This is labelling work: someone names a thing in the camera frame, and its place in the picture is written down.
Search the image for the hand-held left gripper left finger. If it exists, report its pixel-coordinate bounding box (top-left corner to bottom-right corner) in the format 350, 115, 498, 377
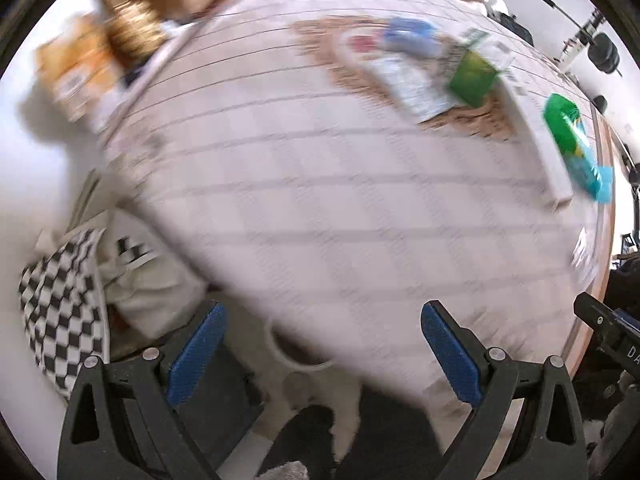
57, 301, 228, 480

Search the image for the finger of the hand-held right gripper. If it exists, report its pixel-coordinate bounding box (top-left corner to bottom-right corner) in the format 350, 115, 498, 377
573, 292, 640, 347

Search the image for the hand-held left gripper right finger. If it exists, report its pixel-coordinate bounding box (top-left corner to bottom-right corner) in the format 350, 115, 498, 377
421, 300, 587, 480

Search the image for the beige cloth bag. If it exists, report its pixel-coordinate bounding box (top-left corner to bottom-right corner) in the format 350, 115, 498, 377
97, 209, 208, 338

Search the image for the person's black trouser leg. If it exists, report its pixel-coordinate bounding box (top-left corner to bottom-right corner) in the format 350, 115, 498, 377
257, 390, 446, 480

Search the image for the black white checkered cushion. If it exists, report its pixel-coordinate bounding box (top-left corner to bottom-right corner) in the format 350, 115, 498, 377
19, 229, 111, 401

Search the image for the green and blue snack bag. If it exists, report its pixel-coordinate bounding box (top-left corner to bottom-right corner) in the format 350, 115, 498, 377
543, 92, 615, 205

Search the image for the long white box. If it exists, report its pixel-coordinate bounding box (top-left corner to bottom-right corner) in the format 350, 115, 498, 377
500, 79, 575, 207

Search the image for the white grid tablecloth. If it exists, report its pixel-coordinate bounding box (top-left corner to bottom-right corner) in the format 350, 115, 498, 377
100, 0, 603, 416

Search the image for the black stand with lamp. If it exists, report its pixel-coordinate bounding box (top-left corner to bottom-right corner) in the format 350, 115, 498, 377
560, 7, 623, 78

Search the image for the white printed packet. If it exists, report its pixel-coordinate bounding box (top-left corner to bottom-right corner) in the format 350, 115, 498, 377
369, 54, 458, 123

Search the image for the green carton box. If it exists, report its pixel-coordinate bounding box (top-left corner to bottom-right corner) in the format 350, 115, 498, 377
448, 50, 502, 107

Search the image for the brown woven placemat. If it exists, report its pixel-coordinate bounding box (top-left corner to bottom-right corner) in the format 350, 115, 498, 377
294, 16, 517, 142

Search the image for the blue packet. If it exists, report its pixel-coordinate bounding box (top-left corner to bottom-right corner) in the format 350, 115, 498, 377
382, 17, 437, 57

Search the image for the dark gold printed box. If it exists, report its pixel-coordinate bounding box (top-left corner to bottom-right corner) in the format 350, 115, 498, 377
97, 0, 168, 68

